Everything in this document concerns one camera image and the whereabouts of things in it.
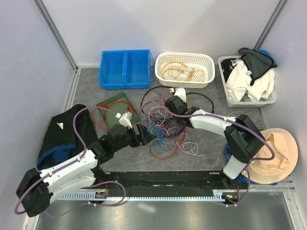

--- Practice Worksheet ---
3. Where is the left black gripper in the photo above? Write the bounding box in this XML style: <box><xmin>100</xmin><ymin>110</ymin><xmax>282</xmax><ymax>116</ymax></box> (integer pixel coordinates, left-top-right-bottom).
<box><xmin>113</xmin><ymin>122</ymin><xmax>155</xmax><ymax>152</ymax></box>

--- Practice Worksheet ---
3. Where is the yellow ethernet cable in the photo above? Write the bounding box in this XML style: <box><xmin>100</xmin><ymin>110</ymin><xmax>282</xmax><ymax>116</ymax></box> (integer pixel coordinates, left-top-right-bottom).
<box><xmin>161</xmin><ymin>61</ymin><xmax>187</xmax><ymax>79</ymax></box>
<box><xmin>161</xmin><ymin>67</ymin><xmax>195</xmax><ymax>82</ymax></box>

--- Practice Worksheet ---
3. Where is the yellow thin wire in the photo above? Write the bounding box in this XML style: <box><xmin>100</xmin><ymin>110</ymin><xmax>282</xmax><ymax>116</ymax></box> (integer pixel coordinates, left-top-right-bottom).
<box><xmin>167</xmin><ymin>68</ymin><xmax>207</xmax><ymax>83</ymax></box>

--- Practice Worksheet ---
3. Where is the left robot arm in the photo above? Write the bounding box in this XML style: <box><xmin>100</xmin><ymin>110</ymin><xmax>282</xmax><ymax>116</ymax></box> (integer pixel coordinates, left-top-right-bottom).
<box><xmin>14</xmin><ymin>124</ymin><xmax>155</xmax><ymax>217</ymax></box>

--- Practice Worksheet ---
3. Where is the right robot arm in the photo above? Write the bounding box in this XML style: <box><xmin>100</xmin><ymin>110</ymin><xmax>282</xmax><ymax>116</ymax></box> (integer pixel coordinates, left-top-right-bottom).
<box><xmin>165</xmin><ymin>96</ymin><xmax>265</xmax><ymax>189</ymax></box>

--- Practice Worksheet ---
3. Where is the green plastic tray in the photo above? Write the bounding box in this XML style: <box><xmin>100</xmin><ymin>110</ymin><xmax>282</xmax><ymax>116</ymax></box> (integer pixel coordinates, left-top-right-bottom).
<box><xmin>92</xmin><ymin>92</ymin><xmax>140</xmax><ymax>130</ymax></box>

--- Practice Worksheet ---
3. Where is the blue divided plastic bin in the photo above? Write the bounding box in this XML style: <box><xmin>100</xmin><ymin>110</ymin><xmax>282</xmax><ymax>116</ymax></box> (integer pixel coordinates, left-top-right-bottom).
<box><xmin>98</xmin><ymin>49</ymin><xmax>151</xmax><ymax>90</ymax></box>

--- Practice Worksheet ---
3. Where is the white perforated plastic basket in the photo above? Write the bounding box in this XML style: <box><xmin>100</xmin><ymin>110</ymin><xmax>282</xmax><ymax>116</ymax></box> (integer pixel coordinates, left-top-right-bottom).
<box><xmin>155</xmin><ymin>52</ymin><xmax>215</xmax><ymax>89</ymax></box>

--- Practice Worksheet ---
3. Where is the black jacket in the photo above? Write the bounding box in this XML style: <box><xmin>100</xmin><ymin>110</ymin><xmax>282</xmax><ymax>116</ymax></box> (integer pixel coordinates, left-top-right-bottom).
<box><xmin>37</xmin><ymin>104</ymin><xmax>98</xmax><ymax>170</ymax></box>

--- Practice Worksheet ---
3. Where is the grey plastic laundry tub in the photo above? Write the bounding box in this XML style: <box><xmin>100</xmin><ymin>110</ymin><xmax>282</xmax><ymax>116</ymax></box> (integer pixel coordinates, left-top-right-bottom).
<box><xmin>218</xmin><ymin>56</ymin><xmax>277</xmax><ymax>108</ymax></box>

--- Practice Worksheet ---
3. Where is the white cloth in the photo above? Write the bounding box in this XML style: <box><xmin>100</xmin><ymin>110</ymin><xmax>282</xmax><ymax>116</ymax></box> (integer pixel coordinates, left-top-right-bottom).
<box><xmin>226</xmin><ymin>59</ymin><xmax>275</xmax><ymax>102</ymax></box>

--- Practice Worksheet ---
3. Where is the beige sun hat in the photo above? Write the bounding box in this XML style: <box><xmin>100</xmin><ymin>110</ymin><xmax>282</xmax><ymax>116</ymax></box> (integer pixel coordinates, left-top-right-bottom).
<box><xmin>248</xmin><ymin>128</ymin><xmax>298</xmax><ymax>184</ymax></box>

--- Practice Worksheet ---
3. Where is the dark grey cloth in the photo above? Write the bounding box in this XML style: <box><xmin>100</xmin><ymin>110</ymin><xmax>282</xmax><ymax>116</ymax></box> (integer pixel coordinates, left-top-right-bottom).
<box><xmin>238</xmin><ymin>47</ymin><xmax>275</xmax><ymax>86</ymax></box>

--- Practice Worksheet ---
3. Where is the blue cap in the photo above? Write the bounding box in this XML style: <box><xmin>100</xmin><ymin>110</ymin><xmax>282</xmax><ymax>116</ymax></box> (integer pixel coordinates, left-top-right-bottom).
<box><xmin>257</xmin><ymin>49</ymin><xmax>277</xmax><ymax>67</ymax></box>

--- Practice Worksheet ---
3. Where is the red thin wire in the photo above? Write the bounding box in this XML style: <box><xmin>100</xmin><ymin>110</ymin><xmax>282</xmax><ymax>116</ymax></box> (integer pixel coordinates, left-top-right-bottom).
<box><xmin>141</xmin><ymin>95</ymin><xmax>192</xmax><ymax>160</ymax></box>

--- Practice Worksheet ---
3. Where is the blue thin wire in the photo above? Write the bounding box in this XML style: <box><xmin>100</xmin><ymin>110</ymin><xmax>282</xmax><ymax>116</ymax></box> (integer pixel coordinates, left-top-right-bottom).
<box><xmin>143</xmin><ymin>124</ymin><xmax>183</xmax><ymax>156</ymax></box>

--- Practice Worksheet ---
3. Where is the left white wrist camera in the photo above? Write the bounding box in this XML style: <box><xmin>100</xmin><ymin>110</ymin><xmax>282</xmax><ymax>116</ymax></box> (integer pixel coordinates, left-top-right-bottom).
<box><xmin>115</xmin><ymin>112</ymin><xmax>132</xmax><ymax>129</ymax></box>

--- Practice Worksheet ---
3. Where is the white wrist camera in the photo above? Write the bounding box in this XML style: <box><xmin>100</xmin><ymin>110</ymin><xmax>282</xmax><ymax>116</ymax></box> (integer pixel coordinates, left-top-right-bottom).
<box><xmin>115</xmin><ymin>112</ymin><xmax>132</xmax><ymax>129</ymax></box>
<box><xmin>170</xmin><ymin>88</ymin><xmax>187</xmax><ymax>103</ymax></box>

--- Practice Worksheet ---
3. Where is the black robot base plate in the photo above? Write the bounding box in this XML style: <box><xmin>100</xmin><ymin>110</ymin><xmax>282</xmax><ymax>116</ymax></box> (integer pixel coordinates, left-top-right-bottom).
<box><xmin>91</xmin><ymin>171</ymin><xmax>237</xmax><ymax>198</ymax></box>

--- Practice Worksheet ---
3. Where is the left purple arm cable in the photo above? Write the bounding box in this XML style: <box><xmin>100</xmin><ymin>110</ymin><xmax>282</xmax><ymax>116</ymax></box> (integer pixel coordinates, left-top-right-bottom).
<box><xmin>14</xmin><ymin>105</ymin><xmax>118</xmax><ymax>215</ymax></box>

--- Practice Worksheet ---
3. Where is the white thin wire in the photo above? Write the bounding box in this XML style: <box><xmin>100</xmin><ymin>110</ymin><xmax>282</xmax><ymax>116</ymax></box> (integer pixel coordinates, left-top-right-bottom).
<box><xmin>143</xmin><ymin>106</ymin><xmax>200</xmax><ymax>156</ymax></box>

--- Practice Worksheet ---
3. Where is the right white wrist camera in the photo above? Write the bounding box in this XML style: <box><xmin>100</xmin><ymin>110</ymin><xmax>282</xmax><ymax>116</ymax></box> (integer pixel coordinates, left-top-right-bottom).
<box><xmin>170</xmin><ymin>88</ymin><xmax>187</xmax><ymax>103</ymax></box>

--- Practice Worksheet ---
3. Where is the black usb cable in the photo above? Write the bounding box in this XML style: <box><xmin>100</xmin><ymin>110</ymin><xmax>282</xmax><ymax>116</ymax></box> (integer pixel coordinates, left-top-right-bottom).
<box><xmin>186</xmin><ymin>92</ymin><xmax>215</xmax><ymax>115</ymax></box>

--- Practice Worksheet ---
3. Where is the slotted grey cable duct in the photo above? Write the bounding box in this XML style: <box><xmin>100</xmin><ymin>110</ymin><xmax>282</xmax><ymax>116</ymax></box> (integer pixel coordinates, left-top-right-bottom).
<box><xmin>57</xmin><ymin>190</ymin><xmax>233</xmax><ymax>202</ymax></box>

